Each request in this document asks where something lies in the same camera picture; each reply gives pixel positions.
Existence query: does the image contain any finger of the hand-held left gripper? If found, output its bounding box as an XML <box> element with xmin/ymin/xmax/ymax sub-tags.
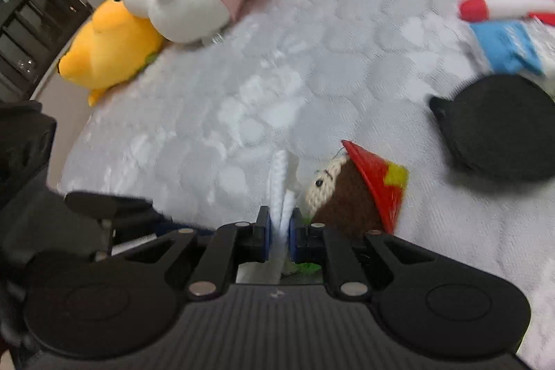
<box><xmin>64</xmin><ymin>190</ymin><xmax>209</xmax><ymax>262</ymax></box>

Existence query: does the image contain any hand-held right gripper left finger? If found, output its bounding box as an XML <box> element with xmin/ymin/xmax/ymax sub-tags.
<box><xmin>93</xmin><ymin>205</ymin><xmax>275</xmax><ymax>302</ymax></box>

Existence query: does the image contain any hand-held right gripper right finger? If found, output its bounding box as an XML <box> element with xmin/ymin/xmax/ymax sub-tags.
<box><xmin>290</xmin><ymin>207</ymin><xmax>436</xmax><ymax>298</ymax></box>

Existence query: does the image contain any white towel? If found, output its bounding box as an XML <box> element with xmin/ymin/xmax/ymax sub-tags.
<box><xmin>236</xmin><ymin>151</ymin><xmax>304</xmax><ymax>286</ymax></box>

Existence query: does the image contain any crochet doll with red hat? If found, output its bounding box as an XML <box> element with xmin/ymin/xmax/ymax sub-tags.
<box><xmin>282</xmin><ymin>140</ymin><xmax>410</xmax><ymax>276</ymax></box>

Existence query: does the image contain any yellow plush toy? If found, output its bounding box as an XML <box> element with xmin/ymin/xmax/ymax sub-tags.
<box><xmin>58</xmin><ymin>0</ymin><xmax>164</xmax><ymax>107</ymax></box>

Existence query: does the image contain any dark wooden cabinet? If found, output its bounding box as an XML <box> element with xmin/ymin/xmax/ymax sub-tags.
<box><xmin>0</xmin><ymin>0</ymin><xmax>96</xmax><ymax>102</ymax></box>

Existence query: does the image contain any black mesh pouch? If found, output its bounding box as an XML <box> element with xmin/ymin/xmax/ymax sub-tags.
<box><xmin>429</xmin><ymin>74</ymin><xmax>555</xmax><ymax>183</ymax></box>

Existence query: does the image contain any red and white toy rocket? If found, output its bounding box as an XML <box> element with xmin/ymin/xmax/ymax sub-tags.
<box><xmin>459</xmin><ymin>0</ymin><xmax>555</xmax><ymax>27</ymax></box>

